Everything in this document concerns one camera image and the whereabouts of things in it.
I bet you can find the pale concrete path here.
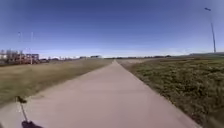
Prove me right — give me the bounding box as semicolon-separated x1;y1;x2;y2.
0;59;203;128

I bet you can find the dry grass field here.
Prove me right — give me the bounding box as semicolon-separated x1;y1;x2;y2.
0;58;114;108

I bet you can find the green grass field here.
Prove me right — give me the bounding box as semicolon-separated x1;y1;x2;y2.
116;53;224;128

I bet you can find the low building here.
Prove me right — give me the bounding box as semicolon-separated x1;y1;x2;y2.
0;49;41;65

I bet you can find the thin pole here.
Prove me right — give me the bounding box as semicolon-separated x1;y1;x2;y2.
17;31;22;54

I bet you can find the tall street lamp pole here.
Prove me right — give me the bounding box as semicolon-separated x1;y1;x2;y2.
204;7;218;54

